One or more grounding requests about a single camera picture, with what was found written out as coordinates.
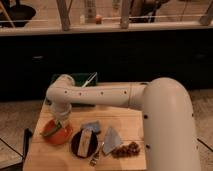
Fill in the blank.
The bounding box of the green pepper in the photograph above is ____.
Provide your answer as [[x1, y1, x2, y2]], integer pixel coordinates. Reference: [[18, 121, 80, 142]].
[[40, 124, 62, 137]]

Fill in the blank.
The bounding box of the green tray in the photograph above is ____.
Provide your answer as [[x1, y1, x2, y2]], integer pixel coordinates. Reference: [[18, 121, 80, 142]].
[[45, 72, 99, 108]]

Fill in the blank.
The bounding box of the blue sponge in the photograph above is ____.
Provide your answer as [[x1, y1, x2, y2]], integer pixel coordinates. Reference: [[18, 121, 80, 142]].
[[81, 121, 101, 134]]

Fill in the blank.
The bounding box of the grey triangular cloth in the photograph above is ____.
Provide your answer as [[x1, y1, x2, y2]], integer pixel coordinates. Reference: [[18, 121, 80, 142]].
[[103, 126, 123, 155]]

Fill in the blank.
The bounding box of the black round plate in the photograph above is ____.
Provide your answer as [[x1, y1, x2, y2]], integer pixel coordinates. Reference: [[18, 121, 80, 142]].
[[70, 129, 98, 158]]

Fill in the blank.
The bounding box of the red bowl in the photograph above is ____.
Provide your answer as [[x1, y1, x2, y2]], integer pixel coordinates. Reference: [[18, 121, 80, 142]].
[[41, 120, 73, 145]]

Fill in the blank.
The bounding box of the beige block on plate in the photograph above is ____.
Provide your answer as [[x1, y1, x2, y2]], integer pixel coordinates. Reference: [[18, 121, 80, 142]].
[[77, 129, 92, 157]]

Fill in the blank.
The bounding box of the white brush in tray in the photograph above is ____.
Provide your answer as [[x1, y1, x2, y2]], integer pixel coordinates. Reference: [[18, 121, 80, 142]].
[[82, 72, 97, 87]]

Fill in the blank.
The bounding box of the metal fork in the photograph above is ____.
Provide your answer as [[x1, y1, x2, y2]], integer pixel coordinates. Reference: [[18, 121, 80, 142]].
[[89, 142, 104, 166]]

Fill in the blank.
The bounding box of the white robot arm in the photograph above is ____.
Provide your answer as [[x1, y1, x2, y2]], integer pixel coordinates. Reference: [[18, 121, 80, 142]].
[[46, 74, 201, 171]]

